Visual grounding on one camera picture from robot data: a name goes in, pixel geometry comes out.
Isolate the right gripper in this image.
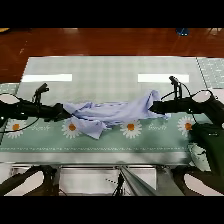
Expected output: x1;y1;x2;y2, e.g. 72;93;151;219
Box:
148;99;175;116

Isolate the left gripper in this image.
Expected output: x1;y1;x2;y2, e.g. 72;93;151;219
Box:
45;102;72;123

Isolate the light blue shirt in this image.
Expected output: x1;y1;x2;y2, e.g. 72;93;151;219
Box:
63;89;172;140

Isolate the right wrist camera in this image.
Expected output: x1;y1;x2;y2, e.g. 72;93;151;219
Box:
168;75;184;100

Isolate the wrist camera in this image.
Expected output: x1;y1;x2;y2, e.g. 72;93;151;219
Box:
168;75;184;100
32;82;50;105

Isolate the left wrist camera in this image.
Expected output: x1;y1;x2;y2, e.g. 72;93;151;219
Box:
32;82;50;105

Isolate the silver frame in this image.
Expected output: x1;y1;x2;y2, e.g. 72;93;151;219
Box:
0;162;188;197

